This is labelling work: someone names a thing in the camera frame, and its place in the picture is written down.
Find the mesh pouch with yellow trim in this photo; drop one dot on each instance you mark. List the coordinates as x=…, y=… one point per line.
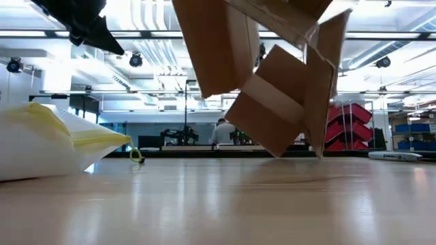
x=41, y=149

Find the brown cardboard box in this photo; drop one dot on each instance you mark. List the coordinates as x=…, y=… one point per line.
x=218, y=51

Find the black background robot arm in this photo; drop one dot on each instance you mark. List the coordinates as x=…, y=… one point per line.
x=242, y=136
x=180, y=134

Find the black metal stand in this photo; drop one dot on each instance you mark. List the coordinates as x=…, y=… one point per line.
x=58, y=96

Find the thin black pole stand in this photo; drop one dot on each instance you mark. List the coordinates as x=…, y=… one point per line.
x=186, y=105

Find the black rectangular case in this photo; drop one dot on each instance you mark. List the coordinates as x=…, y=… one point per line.
x=151, y=141

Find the light background table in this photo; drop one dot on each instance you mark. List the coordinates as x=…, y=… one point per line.
x=190, y=148

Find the person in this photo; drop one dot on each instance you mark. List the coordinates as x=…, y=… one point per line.
x=223, y=132

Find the shelf with blue bins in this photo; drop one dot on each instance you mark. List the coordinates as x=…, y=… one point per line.
x=415, y=136

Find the black overhead camera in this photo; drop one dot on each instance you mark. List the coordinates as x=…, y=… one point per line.
x=262, y=51

